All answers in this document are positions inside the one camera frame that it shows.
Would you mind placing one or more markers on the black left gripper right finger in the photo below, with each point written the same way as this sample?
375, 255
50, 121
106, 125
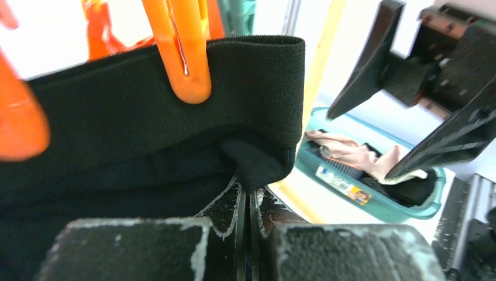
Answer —
286, 247

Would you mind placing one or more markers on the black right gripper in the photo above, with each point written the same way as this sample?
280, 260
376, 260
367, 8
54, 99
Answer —
450, 72

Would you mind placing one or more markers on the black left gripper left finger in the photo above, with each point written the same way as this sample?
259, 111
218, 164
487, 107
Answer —
208, 246

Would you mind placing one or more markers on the black underwear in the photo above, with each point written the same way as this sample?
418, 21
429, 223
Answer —
124, 146

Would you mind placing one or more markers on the orange underwear on hanger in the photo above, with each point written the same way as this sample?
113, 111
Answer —
102, 42

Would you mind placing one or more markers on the teal plastic basin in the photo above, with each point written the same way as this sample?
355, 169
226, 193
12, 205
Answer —
353, 191

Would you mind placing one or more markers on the dark clothes in basin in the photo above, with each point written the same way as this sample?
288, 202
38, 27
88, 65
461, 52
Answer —
408, 193

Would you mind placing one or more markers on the pink garment in basin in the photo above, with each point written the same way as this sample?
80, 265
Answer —
345, 149

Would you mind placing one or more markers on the orange clothespin at left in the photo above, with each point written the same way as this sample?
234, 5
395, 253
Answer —
25, 129

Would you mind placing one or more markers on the orange clothespin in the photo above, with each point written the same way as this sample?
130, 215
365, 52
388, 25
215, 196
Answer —
181, 29
25, 129

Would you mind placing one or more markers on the wooden rack frame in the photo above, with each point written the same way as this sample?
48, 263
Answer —
288, 186

